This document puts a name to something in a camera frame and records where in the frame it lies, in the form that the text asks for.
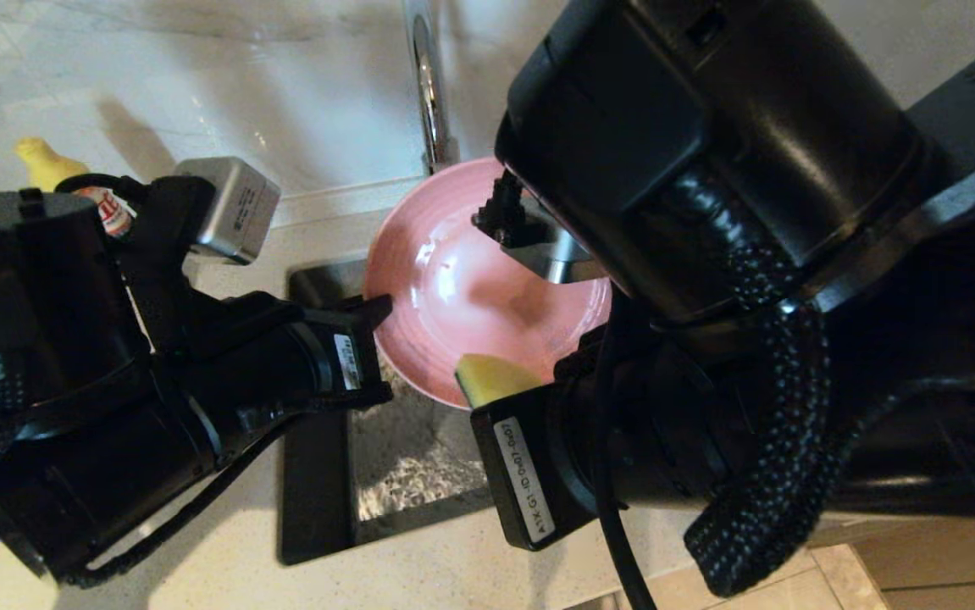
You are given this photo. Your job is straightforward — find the pink round plate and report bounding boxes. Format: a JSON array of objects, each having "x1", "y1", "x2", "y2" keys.
[{"x1": 363, "y1": 157, "x2": 615, "y2": 411}]

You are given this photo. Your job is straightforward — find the yellow fish-shaped sponge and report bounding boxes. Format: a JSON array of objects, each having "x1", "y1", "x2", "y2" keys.
[{"x1": 453, "y1": 353, "x2": 544, "y2": 410}]

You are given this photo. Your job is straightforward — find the orange dish soap bottle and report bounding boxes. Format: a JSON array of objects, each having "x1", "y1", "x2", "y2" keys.
[{"x1": 14, "y1": 137, "x2": 136, "y2": 238}]

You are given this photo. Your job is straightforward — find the stainless steel sink basin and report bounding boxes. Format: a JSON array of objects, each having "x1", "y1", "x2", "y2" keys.
[{"x1": 278, "y1": 258, "x2": 496, "y2": 567}]

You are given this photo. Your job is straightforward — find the chrome kitchen faucet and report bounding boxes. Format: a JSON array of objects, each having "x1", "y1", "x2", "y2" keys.
[{"x1": 402, "y1": 0, "x2": 463, "y2": 175}]

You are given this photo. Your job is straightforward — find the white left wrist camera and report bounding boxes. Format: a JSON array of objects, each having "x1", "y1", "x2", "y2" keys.
[{"x1": 174, "y1": 157, "x2": 283, "y2": 267}]

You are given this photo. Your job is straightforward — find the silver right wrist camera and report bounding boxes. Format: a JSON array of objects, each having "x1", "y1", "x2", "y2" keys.
[{"x1": 471, "y1": 169, "x2": 608, "y2": 286}]

